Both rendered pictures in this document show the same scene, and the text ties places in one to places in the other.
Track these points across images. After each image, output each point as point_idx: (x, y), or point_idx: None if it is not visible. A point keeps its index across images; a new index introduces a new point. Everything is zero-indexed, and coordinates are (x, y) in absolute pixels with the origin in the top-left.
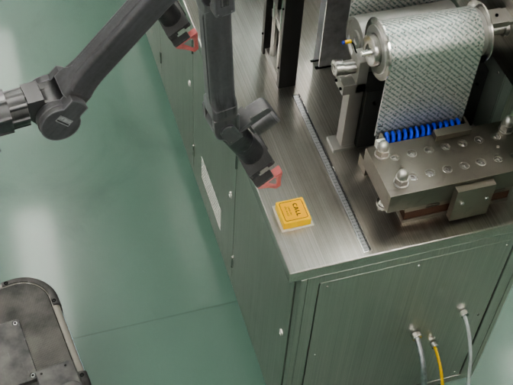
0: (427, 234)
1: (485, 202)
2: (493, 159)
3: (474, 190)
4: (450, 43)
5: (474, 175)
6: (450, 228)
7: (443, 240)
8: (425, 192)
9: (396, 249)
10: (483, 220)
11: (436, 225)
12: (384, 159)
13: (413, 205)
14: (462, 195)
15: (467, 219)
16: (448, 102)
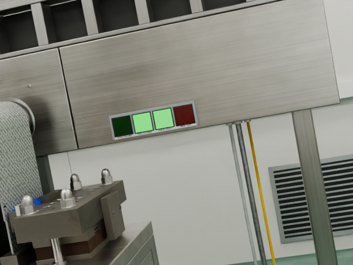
0: (116, 249)
1: (121, 215)
2: (95, 189)
3: (112, 196)
4: (9, 111)
5: (100, 191)
6: (121, 242)
7: (128, 246)
8: (90, 204)
9: (114, 260)
10: (129, 234)
11: (111, 247)
12: (35, 212)
13: (90, 224)
14: (110, 202)
15: (121, 238)
16: (31, 179)
